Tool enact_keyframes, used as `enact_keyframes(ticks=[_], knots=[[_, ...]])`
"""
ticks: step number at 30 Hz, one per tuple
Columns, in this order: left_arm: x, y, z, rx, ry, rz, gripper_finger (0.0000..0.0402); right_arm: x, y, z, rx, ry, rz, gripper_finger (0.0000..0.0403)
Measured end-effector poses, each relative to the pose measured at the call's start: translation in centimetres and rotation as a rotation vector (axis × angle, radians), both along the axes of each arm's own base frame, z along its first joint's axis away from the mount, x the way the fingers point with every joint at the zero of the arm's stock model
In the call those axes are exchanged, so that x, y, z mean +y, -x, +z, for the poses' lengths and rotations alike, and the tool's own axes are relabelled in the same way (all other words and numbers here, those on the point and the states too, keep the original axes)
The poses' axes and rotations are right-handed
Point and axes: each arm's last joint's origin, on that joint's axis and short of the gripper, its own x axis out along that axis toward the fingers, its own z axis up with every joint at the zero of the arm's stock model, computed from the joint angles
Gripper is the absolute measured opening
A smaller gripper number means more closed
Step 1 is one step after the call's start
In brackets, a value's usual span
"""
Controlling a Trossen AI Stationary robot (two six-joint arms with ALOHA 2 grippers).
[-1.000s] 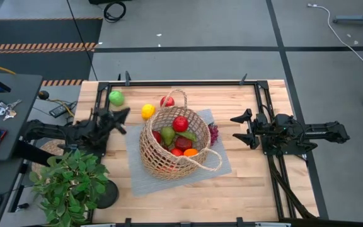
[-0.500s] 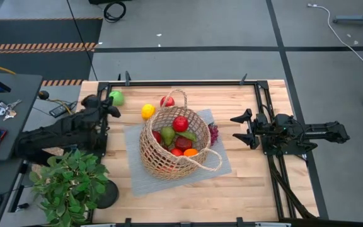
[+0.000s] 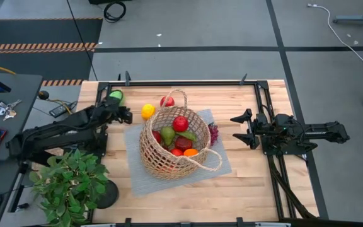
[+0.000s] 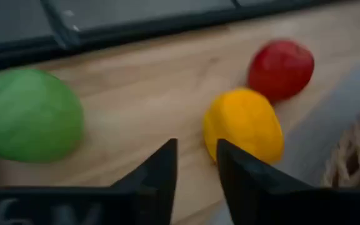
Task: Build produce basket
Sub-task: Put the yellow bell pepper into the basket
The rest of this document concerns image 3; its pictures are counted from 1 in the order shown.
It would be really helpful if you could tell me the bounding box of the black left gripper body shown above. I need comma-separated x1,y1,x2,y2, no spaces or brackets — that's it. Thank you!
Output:
104,98,134,125

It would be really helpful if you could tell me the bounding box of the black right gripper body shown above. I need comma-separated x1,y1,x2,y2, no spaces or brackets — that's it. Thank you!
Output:
247,112,269,149

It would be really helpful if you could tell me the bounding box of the green apple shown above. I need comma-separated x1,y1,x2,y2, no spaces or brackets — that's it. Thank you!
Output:
108,90,126,107

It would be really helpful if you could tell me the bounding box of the yellow lemon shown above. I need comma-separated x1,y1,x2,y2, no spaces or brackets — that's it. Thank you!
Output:
141,103,156,121

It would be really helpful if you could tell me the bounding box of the green pear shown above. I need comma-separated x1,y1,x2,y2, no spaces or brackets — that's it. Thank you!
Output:
160,126,176,147

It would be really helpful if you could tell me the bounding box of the green chili pepper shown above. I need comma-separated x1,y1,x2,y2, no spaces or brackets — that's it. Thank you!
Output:
175,131,198,143

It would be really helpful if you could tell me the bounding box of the woven wicker basket with handles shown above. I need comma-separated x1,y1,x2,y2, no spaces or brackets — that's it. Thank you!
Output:
139,88,223,181

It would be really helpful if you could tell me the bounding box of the red bell pepper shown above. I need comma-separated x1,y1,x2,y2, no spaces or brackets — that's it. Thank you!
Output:
174,136,193,152

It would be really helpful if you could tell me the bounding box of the purple grape bunch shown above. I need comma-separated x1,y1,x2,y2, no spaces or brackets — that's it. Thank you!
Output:
208,123,220,146

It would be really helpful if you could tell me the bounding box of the black power adapter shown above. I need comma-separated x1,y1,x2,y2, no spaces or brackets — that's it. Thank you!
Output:
49,101,78,119

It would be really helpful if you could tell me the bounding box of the grey woven placemat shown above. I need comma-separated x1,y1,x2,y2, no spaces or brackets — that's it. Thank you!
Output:
124,108,233,198

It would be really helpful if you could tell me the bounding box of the black office desk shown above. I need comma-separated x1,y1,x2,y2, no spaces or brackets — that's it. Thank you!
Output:
0,72,43,227

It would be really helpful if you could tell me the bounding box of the green potted plant black pot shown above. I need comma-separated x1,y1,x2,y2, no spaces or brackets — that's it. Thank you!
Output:
28,148,120,227

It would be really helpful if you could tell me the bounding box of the black orange-striped floor mat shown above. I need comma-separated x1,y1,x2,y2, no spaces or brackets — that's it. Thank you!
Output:
0,17,104,88

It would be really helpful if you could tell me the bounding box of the silver key bunch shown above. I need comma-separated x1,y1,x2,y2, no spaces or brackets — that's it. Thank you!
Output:
0,98,23,122

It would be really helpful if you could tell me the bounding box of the grey table foot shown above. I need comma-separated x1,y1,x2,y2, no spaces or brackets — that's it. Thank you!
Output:
331,0,363,26

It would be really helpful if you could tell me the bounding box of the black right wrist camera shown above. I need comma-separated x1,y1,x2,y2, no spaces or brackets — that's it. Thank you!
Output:
274,113,293,132

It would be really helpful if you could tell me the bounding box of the thin black floor cable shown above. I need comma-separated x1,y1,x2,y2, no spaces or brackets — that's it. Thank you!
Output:
66,0,98,81

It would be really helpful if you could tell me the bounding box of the black aluminium rig frame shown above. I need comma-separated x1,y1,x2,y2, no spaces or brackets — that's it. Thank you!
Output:
88,78,320,227

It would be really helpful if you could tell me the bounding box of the black coiled cable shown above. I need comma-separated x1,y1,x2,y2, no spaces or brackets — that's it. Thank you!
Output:
103,1,127,23

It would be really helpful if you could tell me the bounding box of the white floor cable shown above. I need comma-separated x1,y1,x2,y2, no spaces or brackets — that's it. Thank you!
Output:
306,3,363,65

